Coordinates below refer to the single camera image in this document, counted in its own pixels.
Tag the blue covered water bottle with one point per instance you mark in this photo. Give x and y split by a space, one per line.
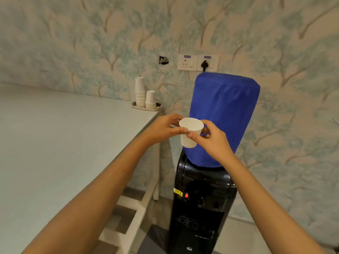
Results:
225 103

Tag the white counter frame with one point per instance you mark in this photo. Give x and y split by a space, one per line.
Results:
132 208

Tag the person's right hand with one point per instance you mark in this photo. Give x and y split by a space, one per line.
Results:
215 145

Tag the black plug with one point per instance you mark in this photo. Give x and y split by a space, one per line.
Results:
204 65

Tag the tall stack of white cups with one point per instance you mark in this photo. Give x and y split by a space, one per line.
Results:
139 87

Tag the short stack of white cups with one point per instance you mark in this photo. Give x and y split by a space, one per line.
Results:
150 97

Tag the white paper cup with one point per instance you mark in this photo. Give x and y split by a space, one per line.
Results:
188 142

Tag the black water dispenser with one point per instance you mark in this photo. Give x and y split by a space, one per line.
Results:
201 182

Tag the person's right forearm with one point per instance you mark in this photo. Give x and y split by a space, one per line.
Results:
264 208

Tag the grey floor mat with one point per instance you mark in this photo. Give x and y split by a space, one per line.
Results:
153 243

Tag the floral tray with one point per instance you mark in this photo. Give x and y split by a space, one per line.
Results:
147 109

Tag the person's left forearm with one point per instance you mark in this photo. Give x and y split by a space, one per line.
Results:
92 203

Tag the white wall socket plate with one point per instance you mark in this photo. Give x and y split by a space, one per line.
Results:
185 66
214 64

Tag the person's left hand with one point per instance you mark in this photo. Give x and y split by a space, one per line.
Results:
159 129

